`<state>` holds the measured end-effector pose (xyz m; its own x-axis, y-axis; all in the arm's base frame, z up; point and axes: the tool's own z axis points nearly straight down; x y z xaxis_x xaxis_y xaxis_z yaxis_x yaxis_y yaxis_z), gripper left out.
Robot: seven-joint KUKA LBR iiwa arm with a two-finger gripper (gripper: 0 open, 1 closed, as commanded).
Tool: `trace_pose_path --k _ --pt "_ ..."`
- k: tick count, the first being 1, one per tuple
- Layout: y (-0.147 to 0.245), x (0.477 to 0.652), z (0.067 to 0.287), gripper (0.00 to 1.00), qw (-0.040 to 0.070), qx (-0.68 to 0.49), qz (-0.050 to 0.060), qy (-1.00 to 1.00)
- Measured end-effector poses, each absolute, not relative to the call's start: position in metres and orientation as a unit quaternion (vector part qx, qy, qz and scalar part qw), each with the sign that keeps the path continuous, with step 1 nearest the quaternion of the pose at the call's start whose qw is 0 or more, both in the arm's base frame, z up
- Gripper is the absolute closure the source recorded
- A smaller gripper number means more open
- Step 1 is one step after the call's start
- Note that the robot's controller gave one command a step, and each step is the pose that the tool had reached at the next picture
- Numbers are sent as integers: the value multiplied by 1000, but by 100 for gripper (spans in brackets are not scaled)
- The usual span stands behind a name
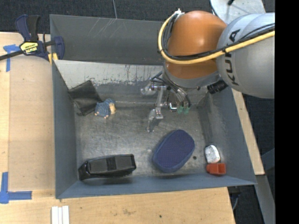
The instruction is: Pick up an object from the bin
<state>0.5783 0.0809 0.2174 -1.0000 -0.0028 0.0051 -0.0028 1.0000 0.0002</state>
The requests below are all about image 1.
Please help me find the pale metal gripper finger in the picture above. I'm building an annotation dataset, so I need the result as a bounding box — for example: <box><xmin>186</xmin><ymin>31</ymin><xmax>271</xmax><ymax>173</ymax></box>
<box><xmin>154</xmin><ymin>106</ymin><xmax>164</xmax><ymax>126</ymax></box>
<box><xmin>146</xmin><ymin>109</ymin><xmax>157</xmax><ymax>133</ymax></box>

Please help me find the grey metal bin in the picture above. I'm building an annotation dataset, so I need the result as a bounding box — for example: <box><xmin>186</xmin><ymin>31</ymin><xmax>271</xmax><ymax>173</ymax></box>
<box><xmin>49</xmin><ymin>14</ymin><xmax>258</xmax><ymax>200</ymax></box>

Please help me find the blue toy hedgehog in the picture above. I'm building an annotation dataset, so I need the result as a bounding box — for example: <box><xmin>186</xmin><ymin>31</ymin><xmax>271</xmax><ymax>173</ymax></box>
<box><xmin>94</xmin><ymin>98</ymin><xmax>117</xmax><ymax>119</ymax></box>

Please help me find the black oblong brush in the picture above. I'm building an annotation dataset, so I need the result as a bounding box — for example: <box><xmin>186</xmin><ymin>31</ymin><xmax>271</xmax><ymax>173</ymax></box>
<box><xmin>78</xmin><ymin>154</ymin><xmax>137</xmax><ymax>181</ymax></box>

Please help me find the white speckled stone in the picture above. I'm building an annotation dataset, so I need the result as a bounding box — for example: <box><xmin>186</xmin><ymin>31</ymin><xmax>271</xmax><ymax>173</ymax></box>
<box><xmin>204</xmin><ymin>144</ymin><xmax>221</xmax><ymax>164</ymax></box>

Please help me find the red-orange small block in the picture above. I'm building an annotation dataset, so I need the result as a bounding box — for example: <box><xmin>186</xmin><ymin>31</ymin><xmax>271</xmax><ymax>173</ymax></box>
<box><xmin>206</xmin><ymin>162</ymin><xmax>227</xmax><ymax>175</ymax></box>

